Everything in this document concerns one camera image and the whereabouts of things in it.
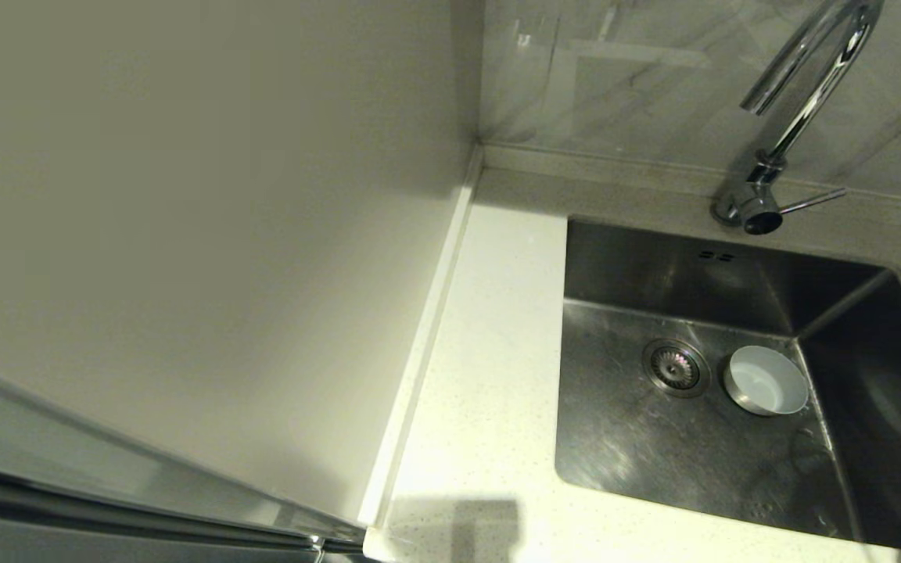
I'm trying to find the stainless steel sink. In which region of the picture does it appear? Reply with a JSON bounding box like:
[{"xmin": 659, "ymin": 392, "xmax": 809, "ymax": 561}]
[{"xmin": 554, "ymin": 215, "xmax": 901, "ymax": 558}]

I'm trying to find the round metal drain strainer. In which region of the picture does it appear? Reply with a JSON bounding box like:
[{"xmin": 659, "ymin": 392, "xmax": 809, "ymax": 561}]
[{"xmin": 641, "ymin": 338, "xmax": 711, "ymax": 398}]

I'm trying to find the white cabinet side panel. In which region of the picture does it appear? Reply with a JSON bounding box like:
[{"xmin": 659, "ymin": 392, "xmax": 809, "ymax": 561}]
[{"xmin": 0, "ymin": 0, "xmax": 484, "ymax": 526}]

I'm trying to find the blue-grey bowl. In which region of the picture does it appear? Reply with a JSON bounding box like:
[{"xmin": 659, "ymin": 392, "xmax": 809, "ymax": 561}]
[{"xmin": 723, "ymin": 345, "xmax": 809, "ymax": 417}]

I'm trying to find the chrome gooseneck faucet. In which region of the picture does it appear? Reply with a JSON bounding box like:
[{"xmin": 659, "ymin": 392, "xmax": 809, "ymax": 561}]
[{"xmin": 712, "ymin": 0, "xmax": 886, "ymax": 236}]

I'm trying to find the chrome faucet lever handle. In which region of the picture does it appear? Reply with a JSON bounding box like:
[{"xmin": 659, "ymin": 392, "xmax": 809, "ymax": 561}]
[{"xmin": 779, "ymin": 187, "xmax": 848, "ymax": 216}]

